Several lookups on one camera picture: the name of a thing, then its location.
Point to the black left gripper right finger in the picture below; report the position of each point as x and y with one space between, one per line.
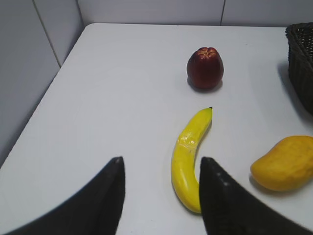
229 209

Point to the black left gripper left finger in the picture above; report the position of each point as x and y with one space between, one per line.
94 210

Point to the yellow banana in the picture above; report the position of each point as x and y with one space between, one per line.
183 177

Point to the black wicker basket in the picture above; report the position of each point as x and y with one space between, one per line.
300 58

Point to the yellow mango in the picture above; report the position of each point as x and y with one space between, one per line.
287 166

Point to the dark red apple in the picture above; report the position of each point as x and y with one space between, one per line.
205 68

